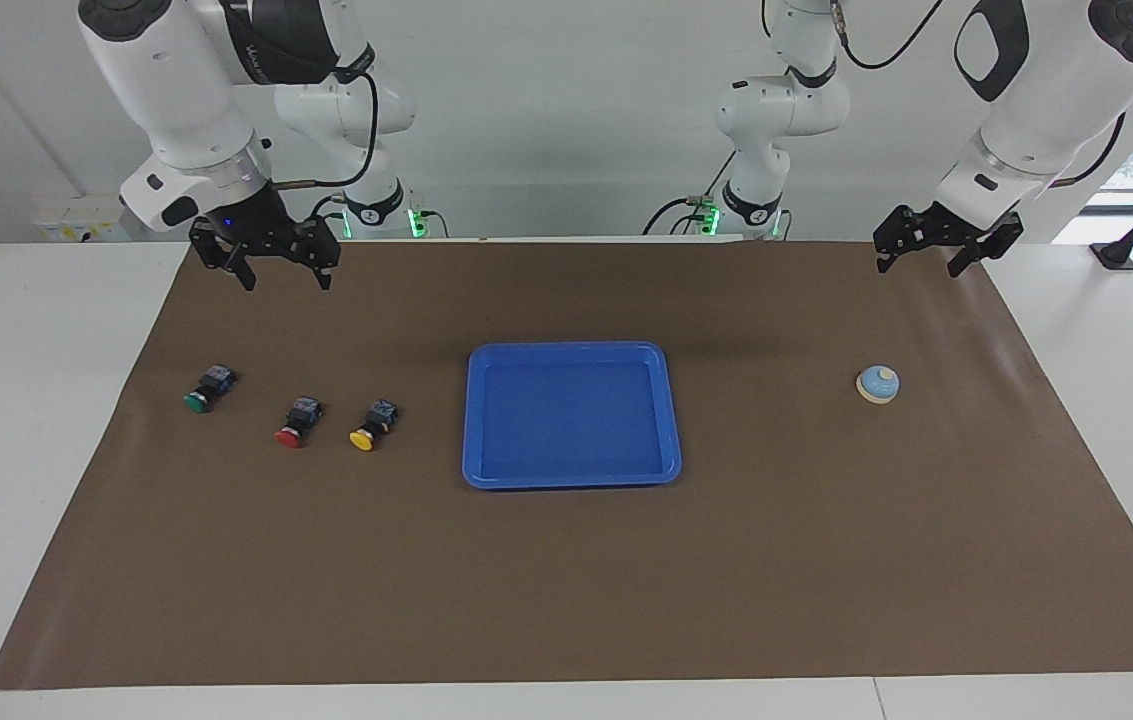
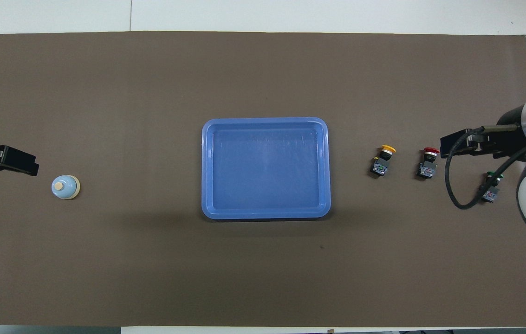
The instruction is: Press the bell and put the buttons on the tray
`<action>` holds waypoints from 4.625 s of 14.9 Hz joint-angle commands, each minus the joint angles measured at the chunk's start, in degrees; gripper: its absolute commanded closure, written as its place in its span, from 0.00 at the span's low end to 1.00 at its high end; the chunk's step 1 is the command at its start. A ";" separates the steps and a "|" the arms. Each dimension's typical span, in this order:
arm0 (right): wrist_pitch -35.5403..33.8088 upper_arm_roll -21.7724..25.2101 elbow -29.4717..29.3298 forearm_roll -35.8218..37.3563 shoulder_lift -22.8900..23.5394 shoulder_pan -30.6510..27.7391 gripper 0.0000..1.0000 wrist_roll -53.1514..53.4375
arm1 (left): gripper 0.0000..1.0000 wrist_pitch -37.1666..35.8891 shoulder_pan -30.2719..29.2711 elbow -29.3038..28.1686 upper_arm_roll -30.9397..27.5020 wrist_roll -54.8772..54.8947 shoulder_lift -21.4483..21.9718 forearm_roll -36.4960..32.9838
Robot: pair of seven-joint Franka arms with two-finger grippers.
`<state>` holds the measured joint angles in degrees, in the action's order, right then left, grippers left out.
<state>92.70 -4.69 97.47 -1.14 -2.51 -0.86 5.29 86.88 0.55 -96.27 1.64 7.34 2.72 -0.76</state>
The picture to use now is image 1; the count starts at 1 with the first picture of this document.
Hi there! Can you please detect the green push button switch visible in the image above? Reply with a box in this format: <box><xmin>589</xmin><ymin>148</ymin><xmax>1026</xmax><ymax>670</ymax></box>
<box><xmin>182</xmin><ymin>365</ymin><xmax>239</xmax><ymax>414</ymax></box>

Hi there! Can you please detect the red push button switch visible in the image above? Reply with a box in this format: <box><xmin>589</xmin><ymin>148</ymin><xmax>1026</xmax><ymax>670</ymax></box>
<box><xmin>274</xmin><ymin>396</ymin><xmax>324</xmax><ymax>449</ymax></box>

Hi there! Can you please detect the yellow push button switch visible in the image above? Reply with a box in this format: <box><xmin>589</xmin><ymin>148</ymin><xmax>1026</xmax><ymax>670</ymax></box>
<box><xmin>348</xmin><ymin>399</ymin><xmax>400</xmax><ymax>452</ymax></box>

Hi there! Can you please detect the light blue desk bell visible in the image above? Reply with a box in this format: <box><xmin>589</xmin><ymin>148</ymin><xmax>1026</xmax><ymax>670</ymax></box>
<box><xmin>856</xmin><ymin>365</ymin><xmax>901</xmax><ymax>405</ymax></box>

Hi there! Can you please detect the blue plastic tray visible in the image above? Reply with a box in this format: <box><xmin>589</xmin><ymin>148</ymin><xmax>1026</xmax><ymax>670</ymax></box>
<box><xmin>462</xmin><ymin>341</ymin><xmax>683</xmax><ymax>491</ymax></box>

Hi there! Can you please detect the brown table mat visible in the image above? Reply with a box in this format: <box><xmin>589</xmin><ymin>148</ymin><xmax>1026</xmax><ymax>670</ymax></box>
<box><xmin>0</xmin><ymin>240</ymin><xmax>1133</xmax><ymax>691</ymax></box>

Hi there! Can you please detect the black right arm base cable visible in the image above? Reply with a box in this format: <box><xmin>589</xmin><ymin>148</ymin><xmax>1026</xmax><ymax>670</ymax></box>
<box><xmin>311</xmin><ymin>193</ymin><xmax>449</xmax><ymax>241</ymax></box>

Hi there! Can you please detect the black arm base cable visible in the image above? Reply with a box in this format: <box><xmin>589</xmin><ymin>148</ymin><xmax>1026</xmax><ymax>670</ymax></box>
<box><xmin>311</xmin><ymin>193</ymin><xmax>449</xmax><ymax>241</ymax></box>
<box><xmin>642</xmin><ymin>150</ymin><xmax>737</xmax><ymax>237</ymax></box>

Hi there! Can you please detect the white wall socket box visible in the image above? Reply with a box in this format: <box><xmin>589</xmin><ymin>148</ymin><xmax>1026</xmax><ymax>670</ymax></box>
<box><xmin>31</xmin><ymin>195</ymin><xmax>132</xmax><ymax>243</ymax></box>

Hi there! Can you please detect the black left arm base cable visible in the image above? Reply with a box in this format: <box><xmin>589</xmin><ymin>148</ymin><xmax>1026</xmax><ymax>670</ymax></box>
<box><xmin>642</xmin><ymin>150</ymin><xmax>737</xmax><ymax>237</ymax></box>

